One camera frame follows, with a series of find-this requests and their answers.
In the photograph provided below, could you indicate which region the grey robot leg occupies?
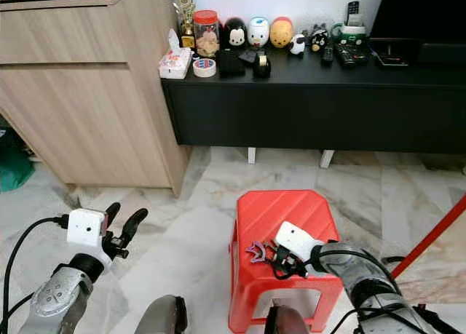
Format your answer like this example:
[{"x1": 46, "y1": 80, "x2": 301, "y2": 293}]
[
  {"x1": 133, "y1": 295, "x2": 188, "y2": 334},
  {"x1": 264, "y1": 305, "x2": 310, "y2": 334}
]

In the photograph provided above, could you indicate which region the black round plush toy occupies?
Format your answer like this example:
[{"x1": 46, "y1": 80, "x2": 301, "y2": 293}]
[{"x1": 222, "y1": 17, "x2": 248, "y2": 49}]

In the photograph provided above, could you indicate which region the white tape roll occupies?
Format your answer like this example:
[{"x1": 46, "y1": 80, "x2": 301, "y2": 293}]
[{"x1": 192, "y1": 57, "x2": 218, "y2": 79}]

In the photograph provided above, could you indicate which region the red plastic stool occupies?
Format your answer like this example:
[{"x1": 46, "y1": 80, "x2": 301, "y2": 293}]
[{"x1": 228, "y1": 189, "x2": 344, "y2": 333}]

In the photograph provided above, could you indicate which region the gold trophy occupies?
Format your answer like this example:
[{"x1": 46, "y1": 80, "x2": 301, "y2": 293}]
[{"x1": 176, "y1": 0, "x2": 196, "y2": 49}]

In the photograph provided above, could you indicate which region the flat black tablet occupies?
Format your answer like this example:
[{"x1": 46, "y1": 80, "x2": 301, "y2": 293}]
[{"x1": 371, "y1": 41, "x2": 412, "y2": 65}]

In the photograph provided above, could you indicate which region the black white animal figure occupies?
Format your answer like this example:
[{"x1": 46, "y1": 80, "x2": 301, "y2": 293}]
[{"x1": 307, "y1": 25, "x2": 330, "y2": 52}]

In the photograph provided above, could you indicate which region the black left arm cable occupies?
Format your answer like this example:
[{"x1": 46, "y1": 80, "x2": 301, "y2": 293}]
[{"x1": 2, "y1": 215, "x2": 70, "y2": 334}]

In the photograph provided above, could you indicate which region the wide black remote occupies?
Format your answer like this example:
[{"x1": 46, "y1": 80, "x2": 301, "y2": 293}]
[{"x1": 336, "y1": 43, "x2": 370, "y2": 65}]

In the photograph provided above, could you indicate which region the pink white tissue pack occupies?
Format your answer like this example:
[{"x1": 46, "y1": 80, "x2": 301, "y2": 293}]
[{"x1": 159, "y1": 28, "x2": 193, "y2": 80}]

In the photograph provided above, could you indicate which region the light wooden cabinet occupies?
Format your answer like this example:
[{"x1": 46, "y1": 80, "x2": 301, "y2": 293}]
[{"x1": 0, "y1": 0, "x2": 191, "y2": 198}]

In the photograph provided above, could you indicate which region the black tv console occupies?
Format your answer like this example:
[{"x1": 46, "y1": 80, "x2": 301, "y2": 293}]
[{"x1": 162, "y1": 44, "x2": 466, "y2": 167}]

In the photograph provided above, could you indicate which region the black television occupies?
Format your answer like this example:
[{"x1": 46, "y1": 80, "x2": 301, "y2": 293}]
[{"x1": 370, "y1": 0, "x2": 466, "y2": 45}]

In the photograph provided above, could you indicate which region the glass jar red lid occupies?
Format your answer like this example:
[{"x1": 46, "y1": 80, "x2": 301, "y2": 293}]
[{"x1": 193, "y1": 10, "x2": 220, "y2": 58}]

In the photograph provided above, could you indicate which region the green bag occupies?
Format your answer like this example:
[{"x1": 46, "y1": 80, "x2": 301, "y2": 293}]
[{"x1": 0, "y1": 127, "x2": 37, "y2": 193}]

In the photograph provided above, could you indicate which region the yellow round plush toy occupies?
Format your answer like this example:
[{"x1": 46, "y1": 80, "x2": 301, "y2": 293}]
[{"x1": 269, "y1": 16, "x2": 294, "y2": 48}]

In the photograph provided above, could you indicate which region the grey left robot leg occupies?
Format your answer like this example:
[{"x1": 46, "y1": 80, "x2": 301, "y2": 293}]
[{"x1": 133, "y1": 295, "x2": 188, "y2": 334}]

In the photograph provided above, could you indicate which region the grey right robot leg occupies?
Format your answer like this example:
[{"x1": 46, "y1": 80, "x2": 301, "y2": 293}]
[{"x1": 264, "y1": 305, "x2": 310, "y2": 334}]

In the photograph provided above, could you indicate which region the black wallet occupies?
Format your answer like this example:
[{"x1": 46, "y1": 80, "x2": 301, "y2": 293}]
[{"x1": 217, "y1": 50, "x2": 246, "y2": 77}]

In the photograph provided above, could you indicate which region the black tape dispenser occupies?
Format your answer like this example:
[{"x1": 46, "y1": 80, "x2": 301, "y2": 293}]
[{"x1": 253, "y1": 50, "x2": 272, "y2": 79}]

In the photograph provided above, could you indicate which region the small white cow figure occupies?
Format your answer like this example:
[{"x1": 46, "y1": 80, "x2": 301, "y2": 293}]
[{"x1": 289, "y1": 33, "x2": 307, "y2": 55}]

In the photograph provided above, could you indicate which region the red pole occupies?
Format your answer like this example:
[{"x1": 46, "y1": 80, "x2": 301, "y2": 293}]
[{"x1": 392, "y1": 194, "x2": 466, "y2": 280}]

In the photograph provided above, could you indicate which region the black cordless phone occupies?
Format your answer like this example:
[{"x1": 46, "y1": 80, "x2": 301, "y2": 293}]
[{"x1": 347, "y1": 1, "x2": 361, "y2": 25}]

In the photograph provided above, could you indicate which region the white round plush toy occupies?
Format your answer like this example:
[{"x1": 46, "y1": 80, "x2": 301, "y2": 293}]
[{"x1": 247, "y1": 16, "x2": 270, "y2": 48}]

